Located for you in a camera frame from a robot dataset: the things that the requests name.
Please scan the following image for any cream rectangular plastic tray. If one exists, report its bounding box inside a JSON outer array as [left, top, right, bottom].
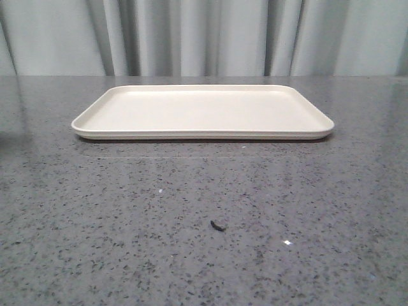
[[71, 84, 334, 140]]

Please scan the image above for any small dark debris piece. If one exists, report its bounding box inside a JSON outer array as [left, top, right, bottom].
[[210, 220, 226, 232]]

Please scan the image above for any grey pleated curtain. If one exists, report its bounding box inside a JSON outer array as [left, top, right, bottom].
[[1, 1, 407, 77]]

